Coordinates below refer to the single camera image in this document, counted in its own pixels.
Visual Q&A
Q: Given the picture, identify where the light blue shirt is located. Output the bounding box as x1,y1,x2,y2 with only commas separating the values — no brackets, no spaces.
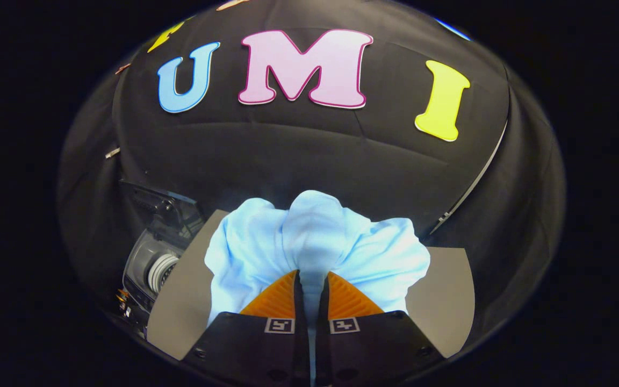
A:
204,190,431,387

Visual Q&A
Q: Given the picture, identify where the black backdrop cloth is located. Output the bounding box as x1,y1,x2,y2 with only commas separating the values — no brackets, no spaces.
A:
57,0,567,345

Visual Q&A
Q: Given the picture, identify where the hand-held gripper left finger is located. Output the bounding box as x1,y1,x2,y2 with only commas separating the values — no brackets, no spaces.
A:
179,270,310,387

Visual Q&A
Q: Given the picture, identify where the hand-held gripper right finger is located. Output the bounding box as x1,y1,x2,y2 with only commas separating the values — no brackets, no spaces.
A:
316,271,445,387

